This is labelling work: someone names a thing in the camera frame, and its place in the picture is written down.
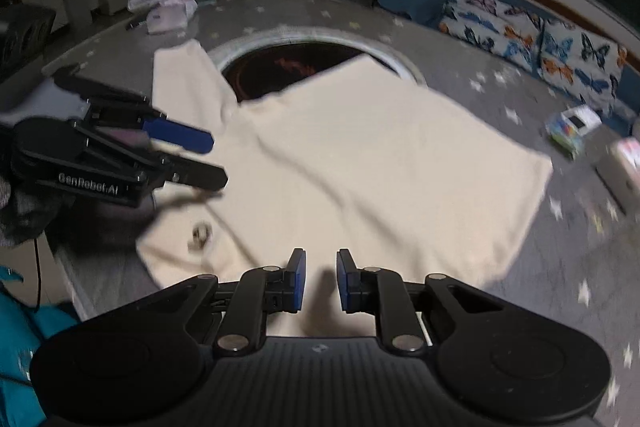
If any black chair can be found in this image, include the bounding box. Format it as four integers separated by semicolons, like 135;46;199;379
0;4;56;82

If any cream sweatshirt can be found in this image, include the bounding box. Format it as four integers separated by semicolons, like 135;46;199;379
136;39;555;338

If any pink white tissue box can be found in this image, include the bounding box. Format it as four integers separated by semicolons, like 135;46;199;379
595;137;640;215

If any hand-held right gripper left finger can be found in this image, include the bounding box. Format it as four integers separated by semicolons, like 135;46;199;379
145;248;307;355

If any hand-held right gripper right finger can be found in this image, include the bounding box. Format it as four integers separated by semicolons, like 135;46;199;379
336;248;506;353

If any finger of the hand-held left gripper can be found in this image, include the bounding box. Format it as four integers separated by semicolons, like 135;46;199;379
52;67;216;154
75;124;229;193

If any pink tissue pack bag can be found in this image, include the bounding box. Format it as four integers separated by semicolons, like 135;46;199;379
146;0;198;35

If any square butterfly print pillow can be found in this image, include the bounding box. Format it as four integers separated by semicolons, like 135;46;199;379
537;19;628;108

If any thin black cable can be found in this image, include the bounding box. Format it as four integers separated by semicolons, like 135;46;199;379
32;237;45;313

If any wide butterfly print pillow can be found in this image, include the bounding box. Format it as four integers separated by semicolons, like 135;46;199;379
439;0;546;70

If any round black induction cooktop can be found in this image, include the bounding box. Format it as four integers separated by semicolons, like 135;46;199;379
207;27;426;105

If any clear crayon box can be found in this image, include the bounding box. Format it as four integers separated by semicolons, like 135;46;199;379
545;114;587;158

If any blue sofa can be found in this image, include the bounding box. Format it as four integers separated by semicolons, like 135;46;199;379
372;0;640;128

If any person's left forearm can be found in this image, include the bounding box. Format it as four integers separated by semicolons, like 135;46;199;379
0;177;76;248

